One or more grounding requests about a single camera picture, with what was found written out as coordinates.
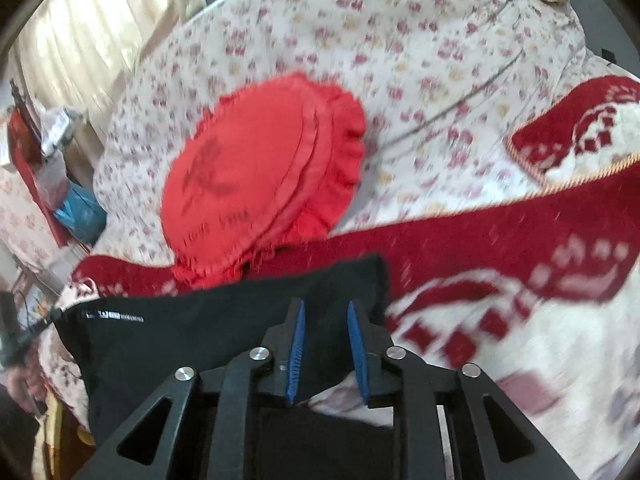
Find black pants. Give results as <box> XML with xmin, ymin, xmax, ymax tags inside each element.
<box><xmin>55</xmin><ymin>256</ymin><xmax>394</xmax><ymax>479</ymax></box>

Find dark sleeve forearm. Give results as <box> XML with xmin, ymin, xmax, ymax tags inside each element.
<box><xmin>0</xmin><ymin>396</ymin><xmax>39</xmax><ymax>480</ymax></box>

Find person's left hand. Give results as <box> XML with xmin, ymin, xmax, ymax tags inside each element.
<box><xmin>6</xmin><ymin>360</ymin><xmax>47</xmax><ymax>415</ymax></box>

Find floral covered side furniture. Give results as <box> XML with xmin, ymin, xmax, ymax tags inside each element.
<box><xmin>0</xmin><ymin>169</ymin><xmax>62</xmax><ymax>270</ymax></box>

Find blue plastic bag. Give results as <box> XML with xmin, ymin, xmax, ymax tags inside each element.
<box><xmin>53</xmin><ymin>182</ymin><xmax>106</xmax><ymax>246</ymax></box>

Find red heart-shaped ruffled pillow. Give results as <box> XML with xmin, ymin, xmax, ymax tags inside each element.
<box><xmin>160</xmin><ymin>74</ymin><xmax>367</xmax><ymax>288</ymax></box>

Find red and white fleece blanket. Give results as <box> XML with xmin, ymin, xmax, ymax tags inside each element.
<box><xmin>37</xmin><ymin>75</ymin><xmax>639</xmax><ymax>479</ymax></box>

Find red cloth on furniture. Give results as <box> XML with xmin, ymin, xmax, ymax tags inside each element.
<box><xmin>8</xmin><ymin>108</ymin><xmax>72</xmax><ymax>247</ymax></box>

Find clear plastic bag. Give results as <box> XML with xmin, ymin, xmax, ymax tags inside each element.
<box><xmin>35</xmin><ymin>106</ymin><xmax>85</xmax><ymax>210</ymax></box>

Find floral bed sheet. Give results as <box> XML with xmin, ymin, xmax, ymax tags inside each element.
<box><xmin>93</xmin><ymin>0</ymin><xmax>613</xmax><ymax>266</ymax></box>

